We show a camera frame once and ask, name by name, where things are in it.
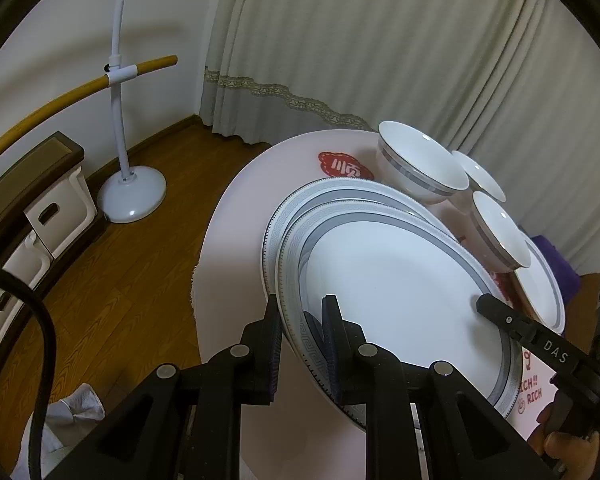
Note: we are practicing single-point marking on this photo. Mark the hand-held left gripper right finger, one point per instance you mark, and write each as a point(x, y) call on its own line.
point(330, 355)

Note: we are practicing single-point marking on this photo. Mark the red cloud-shaped sticker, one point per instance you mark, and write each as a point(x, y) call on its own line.
point(342, 166)

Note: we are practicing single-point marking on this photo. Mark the purple cloth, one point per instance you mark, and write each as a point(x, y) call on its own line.
point(560, 260)

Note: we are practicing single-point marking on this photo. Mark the large grey-rimmed white plate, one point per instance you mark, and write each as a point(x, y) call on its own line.
point(405, 285)
point(300, 200)

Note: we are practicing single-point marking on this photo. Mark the cream curtain with lace trim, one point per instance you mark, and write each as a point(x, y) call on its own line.
point(380, 35)

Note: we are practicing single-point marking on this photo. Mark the person's right hand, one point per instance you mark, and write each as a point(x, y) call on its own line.
point(570, 460)

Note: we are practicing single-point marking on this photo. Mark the white bowl with grey band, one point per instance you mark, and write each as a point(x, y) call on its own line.
point(420, 160)
point(500, 230)
point(480, 172)

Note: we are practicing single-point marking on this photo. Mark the small grey-rimmed white plate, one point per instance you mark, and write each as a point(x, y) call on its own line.
point(545, 290)

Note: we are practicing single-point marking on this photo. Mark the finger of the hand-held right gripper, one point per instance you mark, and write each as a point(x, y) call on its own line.
point(570, 410)
point(530, 335)

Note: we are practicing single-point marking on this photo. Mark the white drawer cabinet brown top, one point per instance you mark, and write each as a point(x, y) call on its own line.
point(55, 200)

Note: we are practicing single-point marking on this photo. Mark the white cloth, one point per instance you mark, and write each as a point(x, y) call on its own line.
point(80, 402)

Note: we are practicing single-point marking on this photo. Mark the white rack with wooden bars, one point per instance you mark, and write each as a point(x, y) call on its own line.
point(130, 195)

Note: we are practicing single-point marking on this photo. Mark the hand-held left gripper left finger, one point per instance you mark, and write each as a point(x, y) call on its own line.
point(272, 355)

